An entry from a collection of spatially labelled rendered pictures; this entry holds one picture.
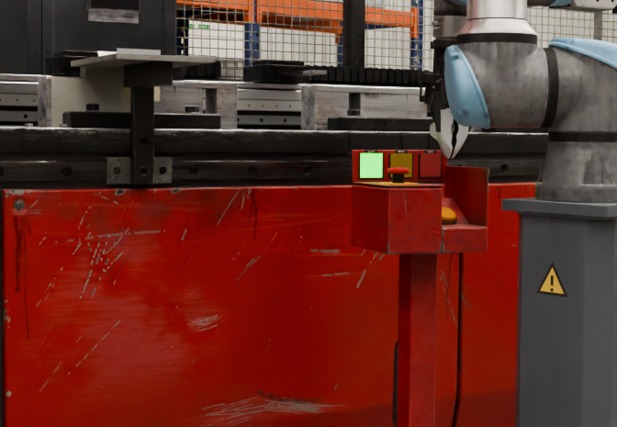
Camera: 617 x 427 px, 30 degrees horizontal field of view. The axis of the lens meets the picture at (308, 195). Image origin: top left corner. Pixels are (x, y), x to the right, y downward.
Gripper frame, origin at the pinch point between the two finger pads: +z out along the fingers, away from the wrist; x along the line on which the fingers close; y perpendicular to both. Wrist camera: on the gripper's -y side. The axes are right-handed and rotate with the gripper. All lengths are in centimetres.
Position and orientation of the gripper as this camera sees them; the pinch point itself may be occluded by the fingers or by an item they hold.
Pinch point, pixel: (452, 151)
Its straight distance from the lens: 210.3
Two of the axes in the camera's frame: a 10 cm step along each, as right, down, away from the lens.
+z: -0.4, 9.9, 1.3
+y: -3.7, -1.4, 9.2
